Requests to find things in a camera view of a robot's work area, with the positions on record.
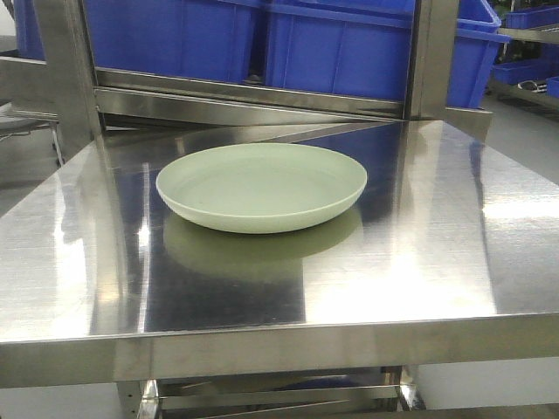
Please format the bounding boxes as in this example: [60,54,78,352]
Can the stainless steel shelf rack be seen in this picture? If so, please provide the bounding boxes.
[1,1,558,418]

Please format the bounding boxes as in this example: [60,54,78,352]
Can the background metal shelving unit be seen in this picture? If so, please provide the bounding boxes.
[487,24,558,112]

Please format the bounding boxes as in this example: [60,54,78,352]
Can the small blue bin upper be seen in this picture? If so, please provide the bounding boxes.
[505,5,558,30]

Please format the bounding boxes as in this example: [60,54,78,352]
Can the small blue bin lower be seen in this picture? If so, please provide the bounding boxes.
[491,58,558,85]

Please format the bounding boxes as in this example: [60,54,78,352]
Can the large blue crate right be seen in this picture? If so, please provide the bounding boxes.
[264,1,413,101]

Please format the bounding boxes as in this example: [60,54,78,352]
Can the blue bin far right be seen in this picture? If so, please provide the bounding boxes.
[446,0,511,109]

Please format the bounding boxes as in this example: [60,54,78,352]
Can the large blue crate left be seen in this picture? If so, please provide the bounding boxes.
[85,1,263,83]

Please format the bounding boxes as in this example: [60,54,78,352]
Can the light green round plate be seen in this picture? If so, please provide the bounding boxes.
[156,143,368,234]

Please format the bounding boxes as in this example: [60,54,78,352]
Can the large blue crate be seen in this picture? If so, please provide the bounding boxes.
[264,1,413,101]
[85,1,263,83]

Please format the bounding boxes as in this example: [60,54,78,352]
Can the small blue bin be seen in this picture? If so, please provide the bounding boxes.
[491,58,558,85]
[505,5,558,30]

